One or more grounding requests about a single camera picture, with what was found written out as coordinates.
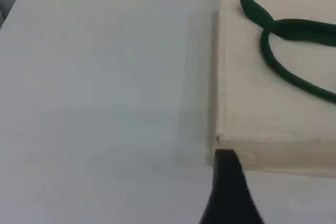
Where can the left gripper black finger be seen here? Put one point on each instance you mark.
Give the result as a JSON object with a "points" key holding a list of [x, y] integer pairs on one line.
{"points": [[228, 195]]}

